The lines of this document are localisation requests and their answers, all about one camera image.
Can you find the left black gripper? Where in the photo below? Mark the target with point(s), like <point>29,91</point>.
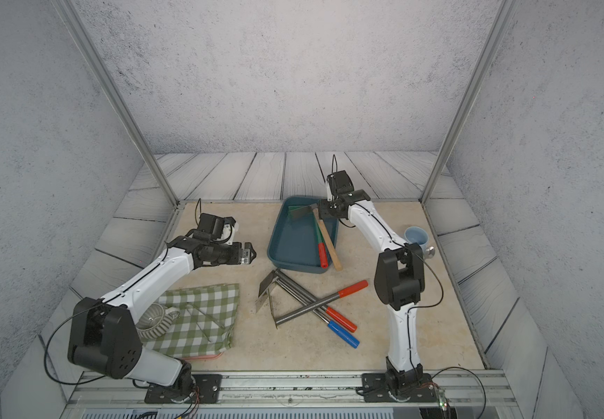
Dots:
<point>237,254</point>

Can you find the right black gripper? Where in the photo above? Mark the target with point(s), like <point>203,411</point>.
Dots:
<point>323,209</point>

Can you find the green hoe red grip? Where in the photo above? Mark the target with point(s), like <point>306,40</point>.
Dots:
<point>323,260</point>

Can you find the wooden handle hoe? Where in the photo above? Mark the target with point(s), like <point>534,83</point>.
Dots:
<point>314,210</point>

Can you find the grey hoe red grip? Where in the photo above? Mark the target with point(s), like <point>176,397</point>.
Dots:
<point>355,288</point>
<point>304,297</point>

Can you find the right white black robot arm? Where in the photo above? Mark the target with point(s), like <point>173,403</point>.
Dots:
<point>399,283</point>

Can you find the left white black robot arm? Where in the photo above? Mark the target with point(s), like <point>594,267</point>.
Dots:
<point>103,336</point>

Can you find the teal plastic storage box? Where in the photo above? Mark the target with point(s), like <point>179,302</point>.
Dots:
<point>294,243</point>

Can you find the chrome hoe blue grip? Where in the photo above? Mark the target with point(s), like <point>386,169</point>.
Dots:
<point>338,330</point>

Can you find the light blue mug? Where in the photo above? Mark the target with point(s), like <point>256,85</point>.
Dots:
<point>417,235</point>

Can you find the green white checkered cloth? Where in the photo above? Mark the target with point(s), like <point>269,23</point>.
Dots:
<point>195,322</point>

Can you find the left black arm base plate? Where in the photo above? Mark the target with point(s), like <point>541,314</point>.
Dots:
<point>181,388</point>

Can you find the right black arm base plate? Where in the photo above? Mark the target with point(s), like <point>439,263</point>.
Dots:
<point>389,388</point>

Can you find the right aluminium frame post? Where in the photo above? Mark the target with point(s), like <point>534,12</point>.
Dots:
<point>481,69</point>

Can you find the aluminium frame post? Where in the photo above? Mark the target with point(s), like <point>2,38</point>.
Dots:
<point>82,40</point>
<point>481,69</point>

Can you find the aluminium front rail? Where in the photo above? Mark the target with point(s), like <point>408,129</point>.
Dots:
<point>451,394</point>

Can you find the left aluminium frame post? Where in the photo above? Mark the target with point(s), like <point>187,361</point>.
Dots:
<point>82,40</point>

